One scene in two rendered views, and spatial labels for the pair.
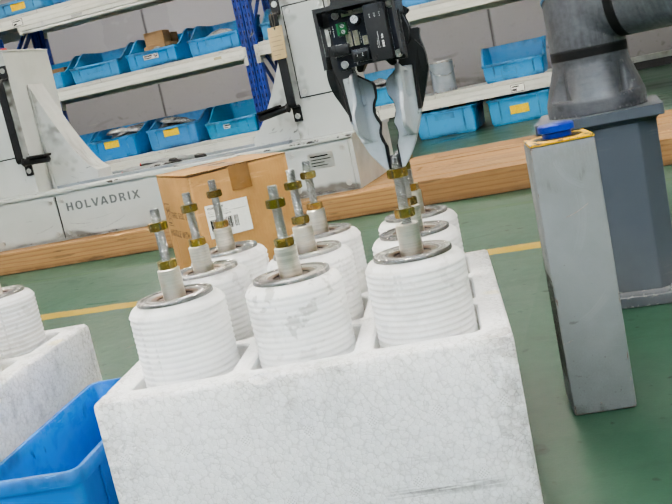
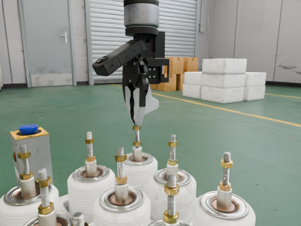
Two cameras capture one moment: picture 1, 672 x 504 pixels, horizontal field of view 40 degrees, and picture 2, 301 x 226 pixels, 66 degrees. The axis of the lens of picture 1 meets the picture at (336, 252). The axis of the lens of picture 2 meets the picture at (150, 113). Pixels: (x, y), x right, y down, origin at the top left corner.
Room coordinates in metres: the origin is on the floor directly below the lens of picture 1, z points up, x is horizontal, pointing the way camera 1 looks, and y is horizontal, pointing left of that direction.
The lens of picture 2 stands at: (1.21, 0.30, 0.47)
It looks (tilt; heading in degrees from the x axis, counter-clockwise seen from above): 12 degrees down; 223
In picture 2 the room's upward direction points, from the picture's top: straight up
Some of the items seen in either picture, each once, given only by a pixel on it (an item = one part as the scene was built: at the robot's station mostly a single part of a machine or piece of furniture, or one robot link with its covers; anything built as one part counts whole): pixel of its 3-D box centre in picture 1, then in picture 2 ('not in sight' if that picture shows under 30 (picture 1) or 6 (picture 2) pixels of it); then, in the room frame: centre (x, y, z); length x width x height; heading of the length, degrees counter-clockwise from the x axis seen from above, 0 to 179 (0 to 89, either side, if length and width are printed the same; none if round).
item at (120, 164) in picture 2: (297, 203); (121, 169); (0.99, 0.03, 0.31); 0.01 x 0.01 x 0.08
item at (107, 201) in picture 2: (307, 251); (122, 198); (0.99, 0.03, 0.25); 0.08 x 0.08 x 0.01
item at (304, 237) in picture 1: (305, 240); (121, 191); (0.99, 0.03, 0.26); 0.02 x 0.02 x 0.03
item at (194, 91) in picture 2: not in sight; (200, 90); (-1.82, -1.49, 0.09); 0.39 x 0.39 x 0.18; 73
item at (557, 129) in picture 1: (556, 132); (28, 130); (1.02, -0.27, 0.32); 0.04 x 0.04 x 0.02
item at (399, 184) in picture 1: (401, 194); (136, 136); (0.86, -0.07, 0.31); 0.01 x 0.01 x 0.08
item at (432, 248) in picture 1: (412, 253); (137, 158); (0.86, -0.07, 0.25); 0.08 x 0.08 x 0.01
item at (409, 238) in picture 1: (409, 240); (137, 154); (0.86, -0.07, 0.26); 0.02 x 0.02 x 0.03
